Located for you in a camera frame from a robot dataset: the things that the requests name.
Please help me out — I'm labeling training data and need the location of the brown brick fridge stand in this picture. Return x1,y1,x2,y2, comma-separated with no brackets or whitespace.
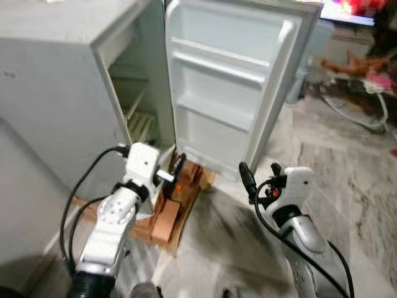
73,151,216,251

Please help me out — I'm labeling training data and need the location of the white fridge door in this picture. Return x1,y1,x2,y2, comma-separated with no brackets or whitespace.
164,0,324,181

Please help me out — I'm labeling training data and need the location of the white mini fridge body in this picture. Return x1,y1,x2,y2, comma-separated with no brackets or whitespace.
0,0,178,194

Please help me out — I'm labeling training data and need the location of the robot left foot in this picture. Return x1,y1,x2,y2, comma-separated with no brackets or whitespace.
129,282,164,298

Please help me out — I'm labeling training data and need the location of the light blue plastic chair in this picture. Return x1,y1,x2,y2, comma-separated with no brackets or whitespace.
290,19,336,104

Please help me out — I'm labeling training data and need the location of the brown plush toy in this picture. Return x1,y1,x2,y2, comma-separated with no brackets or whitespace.
321,52,396,79

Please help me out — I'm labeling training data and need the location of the pink cloth item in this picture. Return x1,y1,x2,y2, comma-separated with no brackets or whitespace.
365,70,396,95

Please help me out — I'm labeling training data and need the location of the grey cabinet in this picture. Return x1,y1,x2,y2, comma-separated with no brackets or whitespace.
0,117,70,294

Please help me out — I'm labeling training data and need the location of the lit television screen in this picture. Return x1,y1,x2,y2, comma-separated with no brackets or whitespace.
319,0,379,27

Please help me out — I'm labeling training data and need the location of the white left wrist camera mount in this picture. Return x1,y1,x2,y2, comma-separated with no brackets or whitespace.
125,142,161,189

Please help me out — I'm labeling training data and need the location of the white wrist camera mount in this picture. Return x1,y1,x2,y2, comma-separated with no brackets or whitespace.
125,142,161,189
267,166,318,217

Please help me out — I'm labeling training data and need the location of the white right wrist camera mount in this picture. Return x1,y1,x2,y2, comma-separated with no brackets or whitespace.
267,166,318,217

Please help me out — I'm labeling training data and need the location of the white wire fridge shelf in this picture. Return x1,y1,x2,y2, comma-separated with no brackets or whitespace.
123,111,158,145

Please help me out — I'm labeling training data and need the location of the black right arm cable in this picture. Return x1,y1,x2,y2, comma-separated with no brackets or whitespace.
251,179,355,298

